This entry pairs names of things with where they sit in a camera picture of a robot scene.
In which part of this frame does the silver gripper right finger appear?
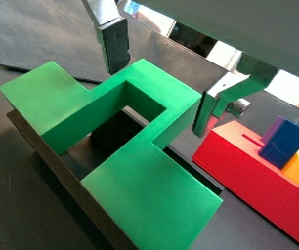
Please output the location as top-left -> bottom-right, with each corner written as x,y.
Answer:
193,53 -> 278,137

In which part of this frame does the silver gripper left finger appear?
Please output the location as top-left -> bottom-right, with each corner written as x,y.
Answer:
81,0 -> 130,74

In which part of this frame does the green stepped block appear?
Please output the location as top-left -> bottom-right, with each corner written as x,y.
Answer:
0,60 -> 221,250

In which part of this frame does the red base board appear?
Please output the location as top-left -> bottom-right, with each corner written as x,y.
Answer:
193,121 -> 299,242

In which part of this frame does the black angle fixture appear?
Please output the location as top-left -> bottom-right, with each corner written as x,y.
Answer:
7,110 -> 221,250

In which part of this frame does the purple block right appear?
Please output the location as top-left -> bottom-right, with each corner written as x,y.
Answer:
261,116 -> 285,144

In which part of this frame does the blue block right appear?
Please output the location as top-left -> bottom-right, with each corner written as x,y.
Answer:
258,119 -> 299,169

